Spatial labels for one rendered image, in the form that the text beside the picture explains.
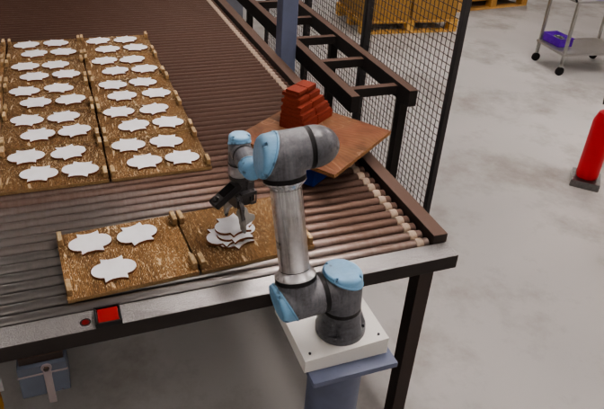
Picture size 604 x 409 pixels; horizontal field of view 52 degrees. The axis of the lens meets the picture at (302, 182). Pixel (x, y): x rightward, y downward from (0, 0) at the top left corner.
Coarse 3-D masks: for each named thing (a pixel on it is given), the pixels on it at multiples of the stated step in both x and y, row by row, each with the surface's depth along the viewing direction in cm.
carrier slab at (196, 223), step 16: (256, 208) 238; (192, 224) 226; (208, 224) 227; (256, 224) 229; (272, 224) 230; (192, 240) 218; (256, 240) 220; (272, 240) 221; (208, 256) 211; (224, 256) 212; (240, 256) 212; (256, 256) 213; (272, 256) 214; (208, 272) 206
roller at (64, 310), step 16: (416, 240) 229; (336, 256) 218; (352, 256) 219; (368, 256) 221; (240, 272) 207; (256, 272) 208; (272, 272) 210; (160, 288) 198; (176, 288) 199; (192, 288) 200; (80, 304) 190; (96, 304) 191; (0, 320) 182; (16, 320) 183; (32, 320) 185
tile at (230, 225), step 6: (234, 216) 225; (222, 222) 222; (228, 222) 222; (234, 222) 222; (216, 228) 218; (222, 228) 218; (228, 228) 219; (234, 228) 219; (246, 228) 219; (222, 234) 217; (228, 234) 217; (234, 234) 216
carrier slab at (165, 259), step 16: (128, 224) 224; (144, 224) 225; (160, 224) 225; (64, 240) 214; (112, 240) 215; (160, 240) 217; (176, 240) 218; (64, 256) 206; (80, 256) 207; (96, 256) 207; (112, 256) 208; (128, 256) 208; (144, 256) 209; (160, 256) 209; (176, 256) 210; (64, 272) 199; (80, 272) 200; (144, 272) 202; (160, 272) 202; (176, 272) 203; (192, 272) 203; (80, 288) 194; (96, 288) 194; (112, 288) 195; (128, 288) 196
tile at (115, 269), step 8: (120, 256) 207; (104, 264) 202; (112, 264) 203; (120, 264) 203; (128, 264) 203; (136, 264) 203; (96, 272) 199; (104, 272) 199; (112, 272) 199; (120, 272) 200; (128, 272) 200; (112, 280) 197
